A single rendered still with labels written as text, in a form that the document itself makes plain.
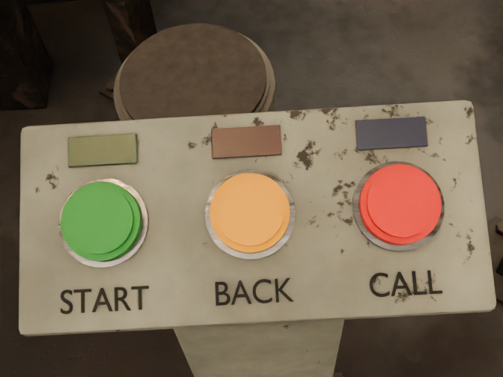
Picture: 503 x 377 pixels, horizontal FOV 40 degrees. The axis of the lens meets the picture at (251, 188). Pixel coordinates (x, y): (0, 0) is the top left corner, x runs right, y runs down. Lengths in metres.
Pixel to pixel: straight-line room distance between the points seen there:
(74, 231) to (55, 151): 0.05
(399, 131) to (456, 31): 0.93
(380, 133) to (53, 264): 0.18
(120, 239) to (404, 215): 0.14
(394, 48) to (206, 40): 0.74
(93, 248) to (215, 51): 0.22
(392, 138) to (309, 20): 0.92
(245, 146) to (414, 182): 0.09
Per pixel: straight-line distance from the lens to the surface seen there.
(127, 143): 0.36
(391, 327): 0.97
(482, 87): 1.21
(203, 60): 0.52
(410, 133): 0.36
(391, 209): 0.34
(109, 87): 1.19
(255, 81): 0.50
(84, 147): 0.37
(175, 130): 0.36
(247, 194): 0.34
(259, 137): 0.35
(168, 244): 0.35
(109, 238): 0.35
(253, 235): 0.34
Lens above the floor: 0.91
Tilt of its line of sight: 59 degrees down
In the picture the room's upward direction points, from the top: 5 degrees counter-clockwise
